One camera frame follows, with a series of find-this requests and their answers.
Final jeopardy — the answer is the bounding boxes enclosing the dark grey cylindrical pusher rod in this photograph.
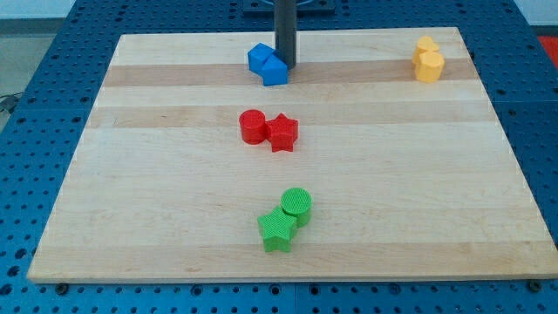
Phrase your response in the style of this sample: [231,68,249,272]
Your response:
[274,0,296,70]

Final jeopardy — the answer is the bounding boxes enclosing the blue triangle block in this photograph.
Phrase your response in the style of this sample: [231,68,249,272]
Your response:
[261,55,288,86]

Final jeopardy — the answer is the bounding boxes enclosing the blue cube block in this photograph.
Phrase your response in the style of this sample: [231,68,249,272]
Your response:
[248,43,275,74]

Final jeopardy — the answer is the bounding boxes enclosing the red cylinder block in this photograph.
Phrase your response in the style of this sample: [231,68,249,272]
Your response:
[239,109,267,145]

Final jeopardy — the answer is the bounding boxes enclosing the red star block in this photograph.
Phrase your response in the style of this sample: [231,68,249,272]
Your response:
[265,113,299,153]

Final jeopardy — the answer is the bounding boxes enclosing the yellow heart block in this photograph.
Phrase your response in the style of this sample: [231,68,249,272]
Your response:
[412,36,439,65]

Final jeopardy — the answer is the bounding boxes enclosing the light wooden board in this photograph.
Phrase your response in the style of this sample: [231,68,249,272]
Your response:
[27,27,557,283]

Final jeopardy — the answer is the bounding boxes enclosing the green cylinder block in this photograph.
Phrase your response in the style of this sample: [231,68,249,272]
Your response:
[281,188,312,228]

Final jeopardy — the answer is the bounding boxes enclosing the green star block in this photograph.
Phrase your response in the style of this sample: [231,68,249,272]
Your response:
[257,206,297,252]

